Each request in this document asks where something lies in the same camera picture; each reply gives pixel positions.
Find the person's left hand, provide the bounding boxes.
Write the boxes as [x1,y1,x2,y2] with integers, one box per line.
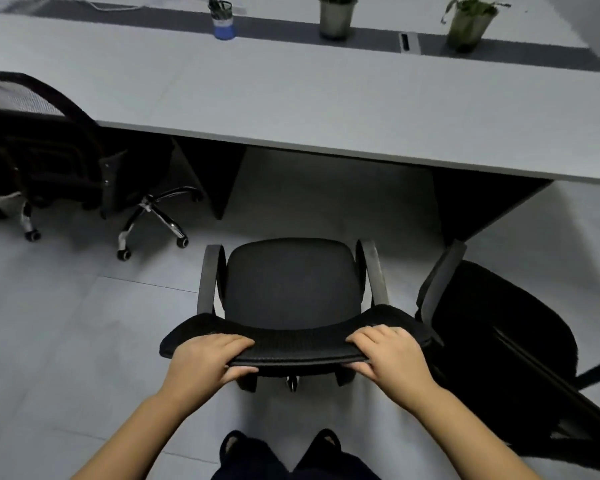
[166,334,259,408]

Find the person's right hand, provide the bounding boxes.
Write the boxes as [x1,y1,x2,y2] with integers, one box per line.
[345,324,439,411]

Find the black office chair with armrests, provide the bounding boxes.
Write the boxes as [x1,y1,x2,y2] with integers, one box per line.
[159,238,444,393]

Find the person's right forearm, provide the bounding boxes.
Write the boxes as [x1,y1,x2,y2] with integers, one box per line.
[409,387,542,480]

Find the person's left forearm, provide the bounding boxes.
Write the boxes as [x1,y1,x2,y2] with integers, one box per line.
[71,390,201,480]

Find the black shoe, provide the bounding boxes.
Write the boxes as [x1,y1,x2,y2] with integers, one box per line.
[218,430,247,464]
[309,428,342,461]

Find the dark trousers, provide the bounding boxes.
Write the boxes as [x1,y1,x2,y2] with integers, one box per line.
[212,438,382,480]

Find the dark desk support panel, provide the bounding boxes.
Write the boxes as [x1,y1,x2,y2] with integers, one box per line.
[172,137,248,221]
[431,167,554,246]

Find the black mesh-back office chair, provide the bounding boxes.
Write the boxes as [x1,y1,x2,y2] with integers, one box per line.
[0,70,206,262]

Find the blue pen holder cup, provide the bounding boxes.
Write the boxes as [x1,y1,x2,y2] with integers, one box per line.
[212,14,237,41]

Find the dark grey desk divider strip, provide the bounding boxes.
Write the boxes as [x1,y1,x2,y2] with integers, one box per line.
[34,0,600,73]

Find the grey plant pot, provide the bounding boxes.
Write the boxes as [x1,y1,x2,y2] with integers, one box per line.
[318,0,359,41]

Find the olive plant pot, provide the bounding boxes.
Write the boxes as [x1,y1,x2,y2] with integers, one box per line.
[445,10,499,52]

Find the green leafy plant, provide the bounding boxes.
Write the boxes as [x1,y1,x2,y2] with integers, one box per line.
[440,0,512,25]

